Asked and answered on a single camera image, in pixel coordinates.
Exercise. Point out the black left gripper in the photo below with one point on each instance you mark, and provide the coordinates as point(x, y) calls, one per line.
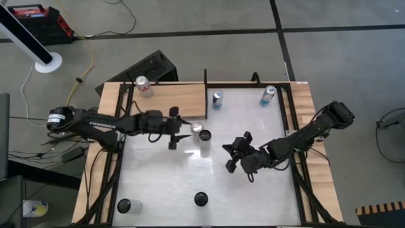
point(174, 126)

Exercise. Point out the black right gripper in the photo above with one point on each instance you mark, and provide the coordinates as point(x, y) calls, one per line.
point(251, 156)

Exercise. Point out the silver red Diet Coke can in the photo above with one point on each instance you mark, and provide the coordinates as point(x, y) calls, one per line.
point(196, 127)
point(144, 86)

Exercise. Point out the blue silver Red Bull can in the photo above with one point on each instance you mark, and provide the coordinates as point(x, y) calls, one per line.
point(268, 95)
point(217, 99)

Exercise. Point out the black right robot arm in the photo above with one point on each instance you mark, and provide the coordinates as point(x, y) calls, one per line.
point(303, 137)

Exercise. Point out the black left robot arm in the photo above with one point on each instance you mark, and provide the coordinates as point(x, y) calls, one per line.
point(104, 125)

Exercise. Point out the wooden shelf board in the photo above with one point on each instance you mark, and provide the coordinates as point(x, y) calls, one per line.
point(186, 101)

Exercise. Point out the black perforated box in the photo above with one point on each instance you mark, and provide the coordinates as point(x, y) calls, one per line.
point(148, 66)

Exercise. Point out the black hook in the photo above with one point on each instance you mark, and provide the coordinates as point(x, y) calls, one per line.
point(254, 75)

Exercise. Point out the white pole stand black stripe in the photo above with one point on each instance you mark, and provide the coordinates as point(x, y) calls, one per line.
point(47, 63)

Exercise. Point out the black orange striped object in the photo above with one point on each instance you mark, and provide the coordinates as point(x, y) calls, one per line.
point(383, 218)

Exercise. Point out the white yellow canister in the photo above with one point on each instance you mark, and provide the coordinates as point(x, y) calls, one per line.
point(34, 209)

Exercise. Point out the red black tool case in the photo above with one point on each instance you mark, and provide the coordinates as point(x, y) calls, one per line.
point(47, 25)

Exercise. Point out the dark upright panel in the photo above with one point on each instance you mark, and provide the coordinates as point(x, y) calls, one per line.
point(3, 136)

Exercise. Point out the black metal table frame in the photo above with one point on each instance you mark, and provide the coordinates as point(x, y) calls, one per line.
point(237, 85)

